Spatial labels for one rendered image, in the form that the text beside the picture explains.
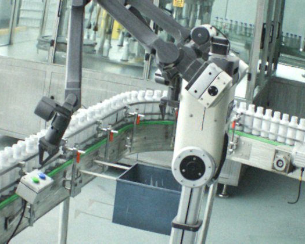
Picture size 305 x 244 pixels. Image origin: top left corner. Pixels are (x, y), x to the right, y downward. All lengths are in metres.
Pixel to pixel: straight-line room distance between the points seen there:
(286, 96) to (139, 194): 4.82
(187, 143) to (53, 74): 3.86
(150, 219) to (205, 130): 0.72
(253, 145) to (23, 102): 2.94
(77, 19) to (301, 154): 1.83
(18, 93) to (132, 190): 3.53
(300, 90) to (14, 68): 3.23
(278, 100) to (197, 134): 5.26
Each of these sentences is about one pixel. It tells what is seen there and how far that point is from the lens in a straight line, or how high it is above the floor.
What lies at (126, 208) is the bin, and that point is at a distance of 3.12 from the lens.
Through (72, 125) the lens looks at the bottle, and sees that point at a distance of 3.13.
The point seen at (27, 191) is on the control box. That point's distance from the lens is 2.39.
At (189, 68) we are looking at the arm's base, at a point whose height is 1.56.
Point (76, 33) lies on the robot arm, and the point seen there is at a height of 1.63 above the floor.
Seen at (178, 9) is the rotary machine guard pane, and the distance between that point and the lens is 5.92.
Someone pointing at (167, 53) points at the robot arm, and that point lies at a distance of 2.33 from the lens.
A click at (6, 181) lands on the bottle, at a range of 2.52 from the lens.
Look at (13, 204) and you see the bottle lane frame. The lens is 2.56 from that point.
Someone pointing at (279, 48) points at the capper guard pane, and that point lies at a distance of 7.70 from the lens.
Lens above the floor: 1.88
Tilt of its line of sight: 13 degrees down
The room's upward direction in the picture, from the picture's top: 8 degrees clockwise
